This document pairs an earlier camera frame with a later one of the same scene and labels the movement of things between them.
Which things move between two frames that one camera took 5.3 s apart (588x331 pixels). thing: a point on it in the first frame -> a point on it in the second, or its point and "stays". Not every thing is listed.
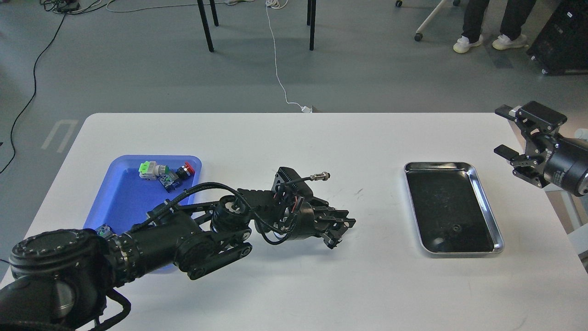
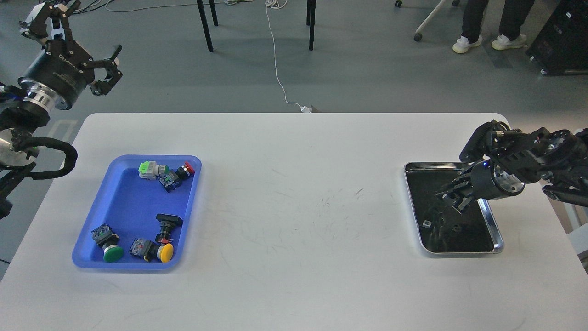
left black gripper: x=308 y=218 -> x=58 y=75
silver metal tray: x=449 y=210 stays
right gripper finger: x=526 y=168 -> x=459 y=204
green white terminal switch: x=149 y=170 stays
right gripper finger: x=536 y=119 -> x=461 y=183
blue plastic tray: x=123 y=198 stays
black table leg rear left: x=214 y=13 stays
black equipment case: x=562 y=48 stays
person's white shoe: x=503 y=42 stays
